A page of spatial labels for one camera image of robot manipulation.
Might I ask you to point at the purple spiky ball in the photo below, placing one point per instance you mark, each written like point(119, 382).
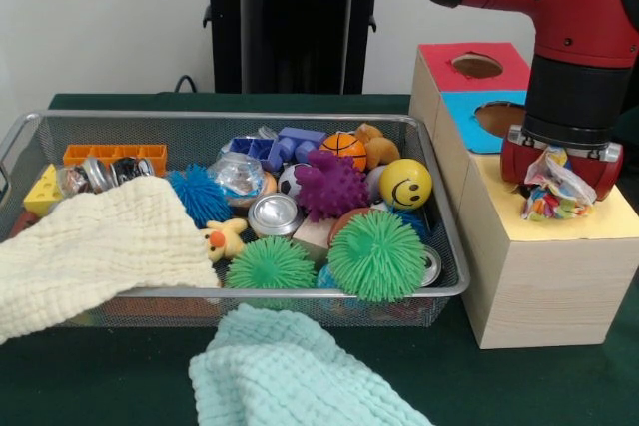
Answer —
point(332, 185)

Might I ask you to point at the multicolour patchwork print cloth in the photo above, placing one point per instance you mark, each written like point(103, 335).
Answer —
point(554, 194)

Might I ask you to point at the wooden box with three holes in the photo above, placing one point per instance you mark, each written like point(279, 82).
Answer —
point(539, 286)

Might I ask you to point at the brown toy football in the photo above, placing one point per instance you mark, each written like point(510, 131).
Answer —
point(344, 219)

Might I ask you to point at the orange toy basketball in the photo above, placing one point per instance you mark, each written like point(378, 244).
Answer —
point(344, 150)

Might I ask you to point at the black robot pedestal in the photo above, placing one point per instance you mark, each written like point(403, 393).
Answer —
point(290, 27)

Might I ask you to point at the silver drink can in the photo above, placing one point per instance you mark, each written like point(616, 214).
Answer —
point(432, 266)

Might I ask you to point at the yellow duck plush toy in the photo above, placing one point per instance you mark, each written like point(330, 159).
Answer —
point(228, 238)

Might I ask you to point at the mint green knitted cloth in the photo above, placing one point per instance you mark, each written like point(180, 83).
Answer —
point(290, 371)

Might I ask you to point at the yellow cheese wedge toy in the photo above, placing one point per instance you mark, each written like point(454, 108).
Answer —
point(42, 192)

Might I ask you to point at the green spiky ball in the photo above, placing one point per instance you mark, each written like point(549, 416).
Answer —
point(377, 254)
point(272, 264)

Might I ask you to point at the cream knitted cloth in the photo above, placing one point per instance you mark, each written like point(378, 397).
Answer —
point(90, 251)

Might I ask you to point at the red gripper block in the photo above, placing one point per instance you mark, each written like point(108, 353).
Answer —
point(514, 162)

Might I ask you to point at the orange plastic tray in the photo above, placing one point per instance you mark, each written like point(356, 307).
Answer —
point(110, 155)

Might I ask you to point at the yellow smiley face ball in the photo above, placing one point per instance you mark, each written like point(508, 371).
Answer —
point(405, 184)

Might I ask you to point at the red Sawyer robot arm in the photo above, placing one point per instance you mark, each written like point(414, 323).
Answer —
point(579, 7)

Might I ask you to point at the blue spiky ball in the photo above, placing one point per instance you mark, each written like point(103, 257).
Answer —
point(200, 195)

